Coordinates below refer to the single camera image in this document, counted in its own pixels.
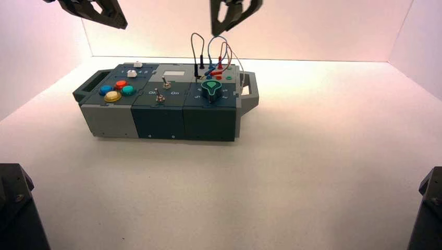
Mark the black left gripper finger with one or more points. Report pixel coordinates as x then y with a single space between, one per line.
83 12
115 13

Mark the red push button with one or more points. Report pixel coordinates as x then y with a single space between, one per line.
121 84

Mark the teal and grey control box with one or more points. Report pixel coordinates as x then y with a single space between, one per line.
159 117

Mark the green rotary knob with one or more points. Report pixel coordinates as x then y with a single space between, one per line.
211 89

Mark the teal push button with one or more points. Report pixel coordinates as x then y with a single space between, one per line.
128 91

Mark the yellow push button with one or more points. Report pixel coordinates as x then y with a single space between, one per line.
112 97

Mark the white rectangular display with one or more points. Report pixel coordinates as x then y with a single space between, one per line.
173 73

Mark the white slider knob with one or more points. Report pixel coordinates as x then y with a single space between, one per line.
132 73
137 64

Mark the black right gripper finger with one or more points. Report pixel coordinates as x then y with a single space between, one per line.
215 17
250 8

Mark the blue push button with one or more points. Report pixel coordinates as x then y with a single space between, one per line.
105 90

